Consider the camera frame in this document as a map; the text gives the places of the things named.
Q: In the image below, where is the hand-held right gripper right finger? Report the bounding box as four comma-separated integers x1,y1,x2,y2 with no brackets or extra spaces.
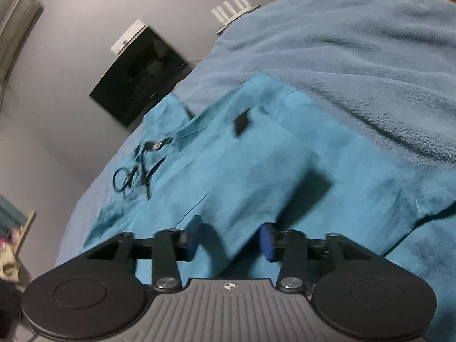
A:
259,223,373,293

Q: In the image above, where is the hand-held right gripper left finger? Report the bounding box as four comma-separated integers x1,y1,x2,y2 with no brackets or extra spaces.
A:
84,215,203,291

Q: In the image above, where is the teal t-shirt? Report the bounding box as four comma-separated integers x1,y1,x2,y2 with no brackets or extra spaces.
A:
84,72,446,261

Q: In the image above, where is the black flat screen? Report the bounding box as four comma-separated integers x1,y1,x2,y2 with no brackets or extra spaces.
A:
89,26,190,128

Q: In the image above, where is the framed colourful picture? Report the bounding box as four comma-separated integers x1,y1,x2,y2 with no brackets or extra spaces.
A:
0,194,36,286

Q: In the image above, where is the blue fleece blanket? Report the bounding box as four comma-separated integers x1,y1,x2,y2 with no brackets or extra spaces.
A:
55,0,456,342

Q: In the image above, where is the white slatted rack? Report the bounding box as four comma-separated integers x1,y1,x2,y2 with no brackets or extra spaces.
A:
211,0,261,35

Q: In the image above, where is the grey door frame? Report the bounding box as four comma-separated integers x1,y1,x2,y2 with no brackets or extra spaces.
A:
0,0,44,112

